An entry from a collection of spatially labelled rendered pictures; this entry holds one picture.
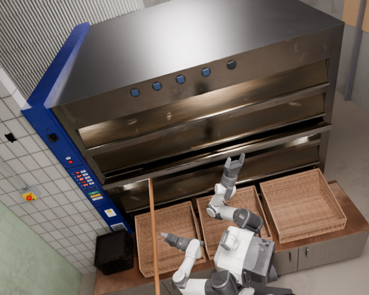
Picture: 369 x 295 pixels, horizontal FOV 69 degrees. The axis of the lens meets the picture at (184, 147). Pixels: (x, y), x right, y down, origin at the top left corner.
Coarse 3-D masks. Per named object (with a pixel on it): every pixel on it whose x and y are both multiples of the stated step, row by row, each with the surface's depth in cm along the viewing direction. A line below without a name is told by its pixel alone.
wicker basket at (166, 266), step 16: (176, 208) 252; (192, 208) 246; (144, 224) 257; (160, 224) 259; (176, 224) 261; (192, 224) 261; (144, 240) 260; (160, 240) 257; (144, 256) 245; (160, 256) 245; (176, 256) 241; (144, 272) 228; (160, 272) 232
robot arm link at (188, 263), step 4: (184, 260) 168; (188, 260) 167; (192, 260) 168; (184, 264) 165; (188, 264) 165; (192, 264) 167; (180, 268) 163; (184, 268) 162; (188, 268) 163; (184, 272) 160; (188, 272) 162; (188, 276) 162
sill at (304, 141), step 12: (288, 144) 228; (300, 144) 225; (252, 156) 228; (264, 156) 229; (192, 168) 235; (204, 168) 231; (216, 168) 231; (144, 180) 238; (156, 180) 234; (168, 180) 233; (120, 192) 235
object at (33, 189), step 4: (32, 188) 214; (36, 188) 219; (24, 192) 213; (28, 192) 212; (32, 192) 213; (36, 192) 217; (40, 192) 223; (24, 196) 214; (32, 196) 215; (36, 196) 216; (32, 200) 218
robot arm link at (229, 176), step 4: (236, 160) 160; (232, 164) 157; (236, 164) 157; (240, 164) 157; (224, 168) 155; (228, 168) 153; (232, 168) 153; (236, 168) 155; (240, 168) 158; (224, 172) 158; (228, 172) 155; (232, 172) 156; (236, 172) 158; (224, 176) 159; (228, 176) 158; (232, 176) 158; (236, 176) 160; (224, 180) 160; (228, 180) 158; (232, 180) 158
